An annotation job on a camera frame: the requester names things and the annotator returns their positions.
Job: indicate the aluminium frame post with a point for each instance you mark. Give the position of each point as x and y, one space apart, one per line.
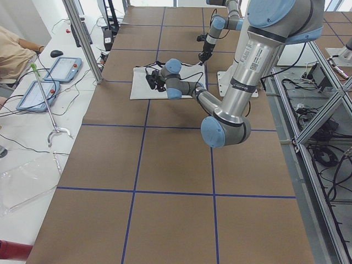
74 18

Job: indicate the person in beige shirt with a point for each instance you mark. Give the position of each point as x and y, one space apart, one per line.
17 55

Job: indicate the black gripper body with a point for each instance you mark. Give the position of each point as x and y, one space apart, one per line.
159 83
206 50

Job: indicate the clear plastic bag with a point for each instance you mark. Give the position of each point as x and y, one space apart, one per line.
29 182

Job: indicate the upper blue teach pendant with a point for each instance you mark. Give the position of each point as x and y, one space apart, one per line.
64 69

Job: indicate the red fire extinguisher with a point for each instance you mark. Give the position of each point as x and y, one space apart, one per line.
15 251

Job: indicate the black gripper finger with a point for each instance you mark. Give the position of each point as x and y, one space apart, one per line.
201 62

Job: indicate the blue teach pendant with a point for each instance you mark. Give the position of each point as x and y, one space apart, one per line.
33 99
64 69

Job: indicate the black computer mouse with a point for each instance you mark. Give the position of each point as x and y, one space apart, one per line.
56 53

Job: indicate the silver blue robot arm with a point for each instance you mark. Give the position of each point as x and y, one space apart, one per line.
233 21
267 25

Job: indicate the silver reacher grabber tool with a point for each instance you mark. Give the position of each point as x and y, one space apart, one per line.
56 129

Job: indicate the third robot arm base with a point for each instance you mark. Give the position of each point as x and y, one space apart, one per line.
340 57

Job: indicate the lower blue teach pendant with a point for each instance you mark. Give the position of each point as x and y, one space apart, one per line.
33 99

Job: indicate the grey control box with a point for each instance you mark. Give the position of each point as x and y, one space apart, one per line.
318 77

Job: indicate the white cartoon print t-shirt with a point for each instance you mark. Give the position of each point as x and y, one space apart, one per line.
141 90

